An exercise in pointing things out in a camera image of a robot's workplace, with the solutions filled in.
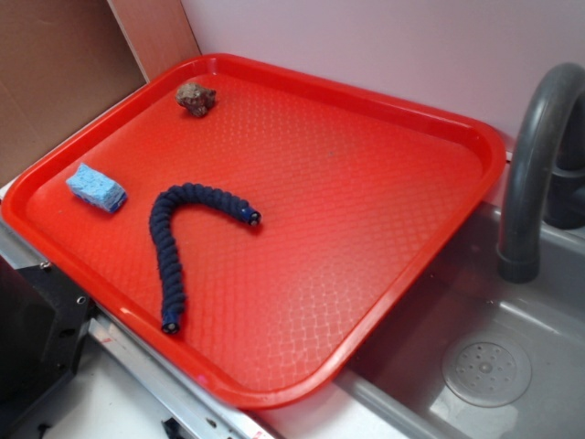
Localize grey plastic sink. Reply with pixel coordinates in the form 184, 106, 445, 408
337, 205, 584, 438

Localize red plastic tray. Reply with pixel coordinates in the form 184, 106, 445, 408
2, 55, 505, 409

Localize brown cardboard panel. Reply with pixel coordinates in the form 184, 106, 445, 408
1, 1, 200, 185

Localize dark blue braided rope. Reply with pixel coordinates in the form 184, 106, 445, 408
148, 181, 263, 335

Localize blue sponge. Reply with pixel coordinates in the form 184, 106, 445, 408
66, 164, 127, 213

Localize brown rock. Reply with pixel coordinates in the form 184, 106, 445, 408
175, 82, 217, 118

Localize sink drain cover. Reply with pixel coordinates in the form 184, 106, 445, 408
441, 333, 532, 408

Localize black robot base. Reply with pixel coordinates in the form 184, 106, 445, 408
1, 261, 93, 425

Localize grey plastic faucet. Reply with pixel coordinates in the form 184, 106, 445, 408
497, 63, 584, 284

